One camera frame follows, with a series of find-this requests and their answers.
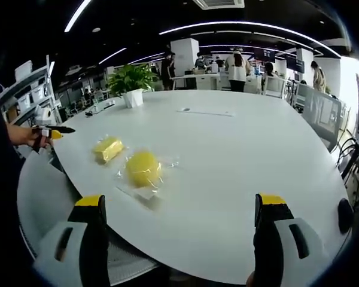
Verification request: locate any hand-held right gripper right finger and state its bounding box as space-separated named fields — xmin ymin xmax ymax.
xmin=252 ymin=193 xmax=333 ymax=287

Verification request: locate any small white box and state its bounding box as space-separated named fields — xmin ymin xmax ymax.
xmin=93 ymin=99 xmax=117 ymax=111

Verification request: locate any black chair armrest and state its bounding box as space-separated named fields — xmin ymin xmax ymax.
xmin=337 ymin=197 xmax=355 ymax=234

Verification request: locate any round yellow packaged cake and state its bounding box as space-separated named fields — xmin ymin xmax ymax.
xmin=124 ymin=149 xmax=163 ymax=190

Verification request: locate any white faceted plant pot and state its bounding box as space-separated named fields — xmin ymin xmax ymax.
xmin=121 ymin=88 xmax=145 ymax=109

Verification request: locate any ceiling air vent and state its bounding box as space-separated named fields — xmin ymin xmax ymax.
xmin=192 ymin=0 xmax=246 ymax=10

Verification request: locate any bundle of black cables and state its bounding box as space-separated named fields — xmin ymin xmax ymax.
xmin=336 ymin=136 xmax=359 ymax=210

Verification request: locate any person's left hand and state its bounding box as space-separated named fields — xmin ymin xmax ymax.
xmin=5 ymin=123 xmax=48 ymax=149

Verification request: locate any metal storage shelf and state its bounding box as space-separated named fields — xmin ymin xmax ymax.
xmin=0 ymin=54 xmax=63 ymax=128

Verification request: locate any clear silicone block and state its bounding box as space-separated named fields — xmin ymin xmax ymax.
xmin=115 ymin=185 xmax=166 ymax=210

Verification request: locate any rectangular yellow packaged cake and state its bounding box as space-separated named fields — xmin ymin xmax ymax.
xmin=91 ymin=136 xmax=126 ymax=167

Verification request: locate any grey mesh office chair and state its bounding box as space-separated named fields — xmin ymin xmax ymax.
xmin=17 ymin=148 xmax=168 ymax=287
xmin=298 ymin=86 xmax=348 ymax=154

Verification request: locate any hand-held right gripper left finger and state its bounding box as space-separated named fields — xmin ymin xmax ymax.
xmin=32 ymin=194 xmax=110 ymax=287

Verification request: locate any flat white sheet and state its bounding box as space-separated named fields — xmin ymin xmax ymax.
xmin=176 ymin=107 xmax=236 ymax=118

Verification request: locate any green potted plant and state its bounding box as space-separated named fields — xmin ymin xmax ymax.
xmin=105 ymin=63 xmax=160 ymax=98

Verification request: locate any white office desk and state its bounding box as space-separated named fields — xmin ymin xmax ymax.
xmin=171 ymin=73 xmax=229 ymax=91

